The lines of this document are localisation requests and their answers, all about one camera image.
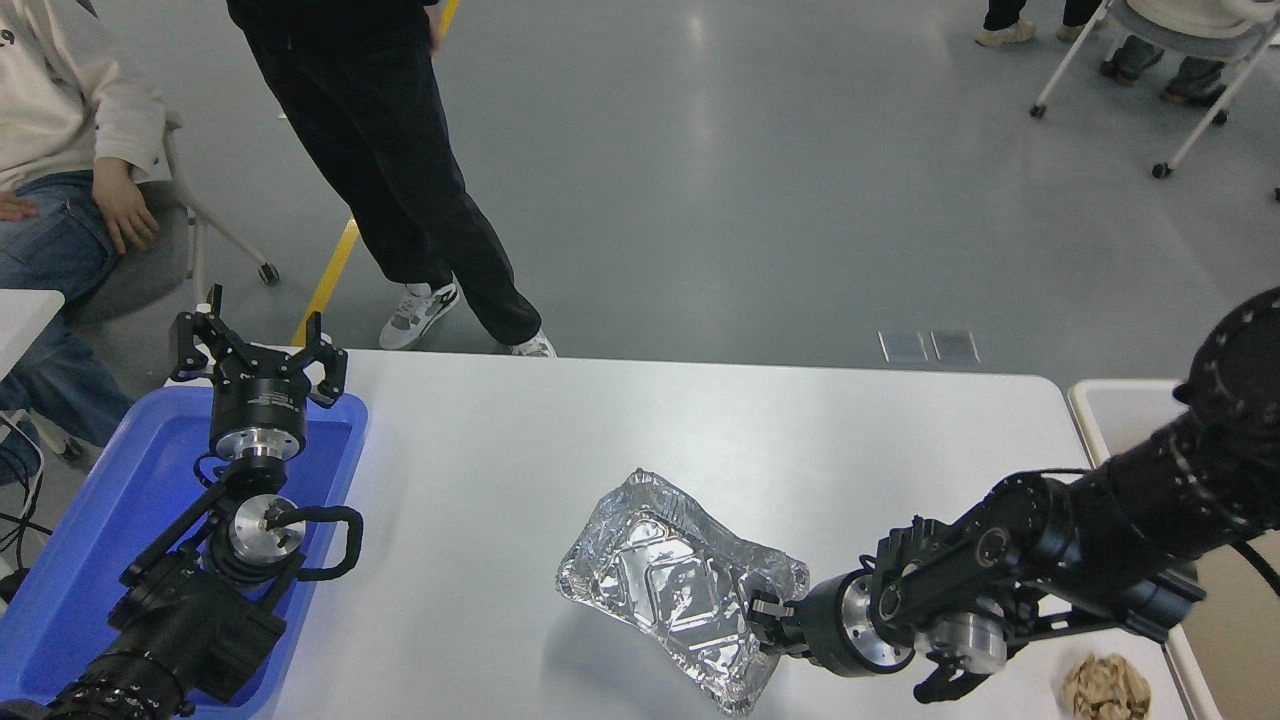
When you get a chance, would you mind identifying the small white side table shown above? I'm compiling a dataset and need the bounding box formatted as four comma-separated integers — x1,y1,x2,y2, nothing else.
0,288,66,381

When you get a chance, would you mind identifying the black cable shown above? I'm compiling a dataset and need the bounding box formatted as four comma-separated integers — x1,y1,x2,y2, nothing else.
0,412,53,561

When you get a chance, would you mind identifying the crumpled tan paper ball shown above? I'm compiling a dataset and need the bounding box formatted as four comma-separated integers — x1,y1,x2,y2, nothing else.
1062,653,1153,720

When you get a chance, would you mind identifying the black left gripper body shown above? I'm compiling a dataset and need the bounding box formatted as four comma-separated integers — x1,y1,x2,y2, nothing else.
210,345,309,437

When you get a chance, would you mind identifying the grey chair with casters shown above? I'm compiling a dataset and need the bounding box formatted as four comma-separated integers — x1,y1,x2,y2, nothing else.
70,110,281,326

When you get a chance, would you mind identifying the large pale bin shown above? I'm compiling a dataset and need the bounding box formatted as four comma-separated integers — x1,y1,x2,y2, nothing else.
1068,378,1280,720

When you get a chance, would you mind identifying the blue plastic tray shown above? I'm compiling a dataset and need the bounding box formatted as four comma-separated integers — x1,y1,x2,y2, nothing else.
0,385,369,716

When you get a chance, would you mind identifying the distant standing person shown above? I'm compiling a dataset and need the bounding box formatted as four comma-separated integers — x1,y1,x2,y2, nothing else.
975,0,1106,48

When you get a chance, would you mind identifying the white-legged grey chair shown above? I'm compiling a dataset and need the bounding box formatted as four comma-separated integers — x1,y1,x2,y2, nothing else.
1030,0,1280,181

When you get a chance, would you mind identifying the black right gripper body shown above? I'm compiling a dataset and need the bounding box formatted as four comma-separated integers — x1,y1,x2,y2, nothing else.
797,573,859,679

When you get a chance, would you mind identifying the seated person's left hand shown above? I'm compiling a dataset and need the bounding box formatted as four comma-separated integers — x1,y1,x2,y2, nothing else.
92,158,161,256

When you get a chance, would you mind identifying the silver foil tray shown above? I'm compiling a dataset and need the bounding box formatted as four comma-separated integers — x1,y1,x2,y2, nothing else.
556,470,811,718

